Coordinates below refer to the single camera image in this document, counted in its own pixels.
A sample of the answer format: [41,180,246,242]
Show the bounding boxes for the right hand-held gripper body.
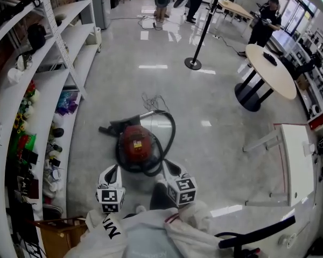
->
[166,176,199,206]

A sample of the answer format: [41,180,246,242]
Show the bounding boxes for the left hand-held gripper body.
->
[96,187,127,213]

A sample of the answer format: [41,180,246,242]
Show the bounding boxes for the red vacuum cleaner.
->
[99,110,177,177]

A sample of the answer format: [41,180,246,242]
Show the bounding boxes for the person's right forearm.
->
[164,200,221,258]

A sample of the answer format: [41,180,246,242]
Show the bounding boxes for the person's left forearm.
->
[69,208,130,258]

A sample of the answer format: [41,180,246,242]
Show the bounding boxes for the person's right leg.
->
[150,183,177,211]

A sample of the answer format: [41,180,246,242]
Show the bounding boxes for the person's white jacket torso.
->
[121,208,178,258]

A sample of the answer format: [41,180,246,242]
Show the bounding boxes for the striped slip-on shoe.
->
[43,203,63,220]

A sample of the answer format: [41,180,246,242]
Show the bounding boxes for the purple and blue bags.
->
[55,91,79,116]

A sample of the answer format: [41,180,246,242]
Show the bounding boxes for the green snack packet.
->
[9,134,37,158]

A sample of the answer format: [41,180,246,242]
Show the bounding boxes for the artificial flower bouquet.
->
[12,80,40,134]

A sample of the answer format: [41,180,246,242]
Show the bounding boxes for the white metal shelving unit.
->
[0,0,102,258]

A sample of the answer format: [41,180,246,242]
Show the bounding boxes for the white rectangular desk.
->
[243,123,315,208]

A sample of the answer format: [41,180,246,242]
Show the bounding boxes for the small white box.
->
[301,142,315,155]

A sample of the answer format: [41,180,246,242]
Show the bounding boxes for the round wooden table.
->
[234,44,297,112]

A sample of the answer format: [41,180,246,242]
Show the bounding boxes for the black coat stand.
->
[184,0,240,70]

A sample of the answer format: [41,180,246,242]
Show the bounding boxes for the white figurine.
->
[7,54,33,84]

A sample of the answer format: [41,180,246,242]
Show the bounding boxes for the black flat device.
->
[263,52,278,66]

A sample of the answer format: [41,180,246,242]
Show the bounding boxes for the red box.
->
[307,113,323,130]

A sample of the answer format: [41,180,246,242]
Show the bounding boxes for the black round bag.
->
[27,23,47,51]

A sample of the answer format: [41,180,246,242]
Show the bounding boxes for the white display shelving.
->
[290,28,323,118]

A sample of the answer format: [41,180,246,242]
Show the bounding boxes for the rectangular wooden table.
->
[212,0,255,37]

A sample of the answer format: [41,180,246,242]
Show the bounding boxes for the grey refrigerator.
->
[90,0,111,30]

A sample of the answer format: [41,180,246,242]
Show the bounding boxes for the long black bag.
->
[0,0,41,34]

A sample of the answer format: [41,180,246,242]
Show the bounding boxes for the glass door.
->
[281,0,312,34]

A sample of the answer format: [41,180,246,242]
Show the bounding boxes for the grey power cable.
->
[142,92,170,112]

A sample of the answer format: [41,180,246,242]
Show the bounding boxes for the white cable spool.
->
[278,232,297,248]

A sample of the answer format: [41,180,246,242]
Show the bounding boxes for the black floor cable with adapter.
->
[137,15,165,31]

